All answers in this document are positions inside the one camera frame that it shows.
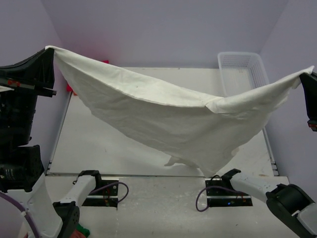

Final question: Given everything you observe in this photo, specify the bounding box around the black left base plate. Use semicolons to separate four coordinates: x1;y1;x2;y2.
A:
82;184;118;208

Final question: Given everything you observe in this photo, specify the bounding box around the white plastic basket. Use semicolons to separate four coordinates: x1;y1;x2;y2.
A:
217;52;269;97

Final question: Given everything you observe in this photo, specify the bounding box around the white t shirt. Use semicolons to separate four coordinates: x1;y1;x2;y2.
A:
53;47;300;177

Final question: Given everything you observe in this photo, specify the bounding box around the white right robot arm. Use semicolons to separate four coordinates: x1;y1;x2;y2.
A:
217;66;317;238

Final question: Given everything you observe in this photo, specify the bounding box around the salmon pink cloth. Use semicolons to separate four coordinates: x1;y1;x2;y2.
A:
71;230;86;238

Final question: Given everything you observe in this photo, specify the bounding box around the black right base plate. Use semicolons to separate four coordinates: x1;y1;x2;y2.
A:
205;176;253;207

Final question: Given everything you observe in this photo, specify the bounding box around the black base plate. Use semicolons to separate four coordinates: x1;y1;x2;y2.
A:
205;176;253;207
82;184;118;208

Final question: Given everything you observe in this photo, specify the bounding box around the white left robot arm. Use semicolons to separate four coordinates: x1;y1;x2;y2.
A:
0;48;103;238

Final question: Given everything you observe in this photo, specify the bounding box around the folded pink t shirt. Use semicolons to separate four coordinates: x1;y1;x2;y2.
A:
66;60;109;93

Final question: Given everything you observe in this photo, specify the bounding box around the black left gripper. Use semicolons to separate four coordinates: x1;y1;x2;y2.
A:
0;45;56;145

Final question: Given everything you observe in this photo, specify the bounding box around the green cloth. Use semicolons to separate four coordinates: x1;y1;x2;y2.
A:
76;224;90;238

